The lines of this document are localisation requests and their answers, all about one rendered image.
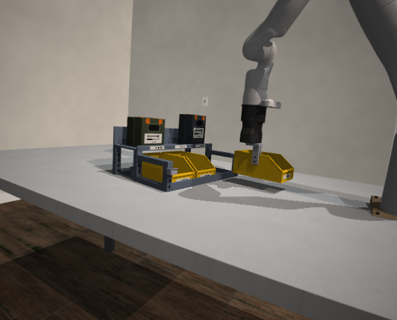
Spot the blue-grey shelf rack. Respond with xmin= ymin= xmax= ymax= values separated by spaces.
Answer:
xmin=113 ymin=126 xmax=238 ymax=192

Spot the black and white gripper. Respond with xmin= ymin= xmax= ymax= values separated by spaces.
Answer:
xmin=240 ymin=88 xmax=281 ymax=165

